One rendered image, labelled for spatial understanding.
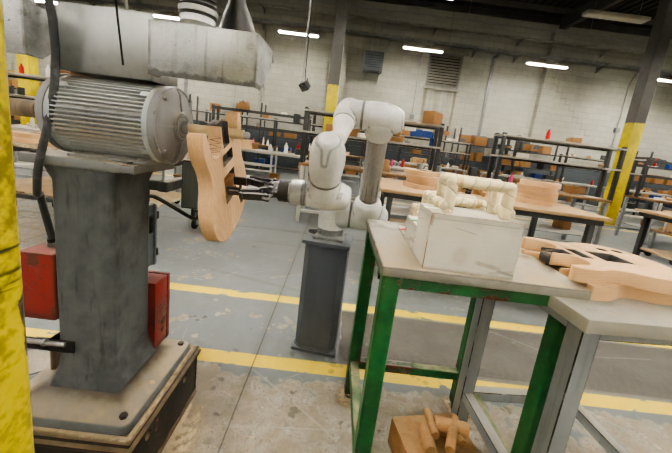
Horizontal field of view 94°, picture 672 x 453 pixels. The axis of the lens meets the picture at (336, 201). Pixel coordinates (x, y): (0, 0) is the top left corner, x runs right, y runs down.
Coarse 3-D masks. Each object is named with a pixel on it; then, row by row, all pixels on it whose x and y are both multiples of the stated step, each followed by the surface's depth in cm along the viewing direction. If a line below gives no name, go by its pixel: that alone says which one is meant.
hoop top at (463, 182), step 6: (450, 180) 89; (456, 180) 89; (462, 180) 89; (468, 180) 89; (474, 180) 89; (480, 180) 89; (486, 180) 89; (492, 180) 90; (462, 186) 90; (468, 186) 89; (474, 186) 89; (480, 186) 89; (486, 186) 89; (492, 186) 89; (498, 186) 89; (504, 186) 89; (510, 186) 89; (516, 186) 89; (504, 192) 90
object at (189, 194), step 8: (184, 160) 126; (184, 168) 126; (192, 168) 126; (184, 176) 127; (192, 176) 127; (184, 184) 128; (192, 184) 128; (184, 192) 128; (192, 192) 128; (160, 200) 127; (184, 200) 129; (192, 200) 129; (176, 208) 130; (192, 208) 130; (192, 216) 134
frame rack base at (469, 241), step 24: (432, 216) 90; (456, 216) 90; (480, 216) 93; (432, 240) 91; (456, 240) 91; (480, 240) 91; (504, 240) 90; (432, 264) 93; (456, 264) 92; (480, 264) 92; (504, 264) 92
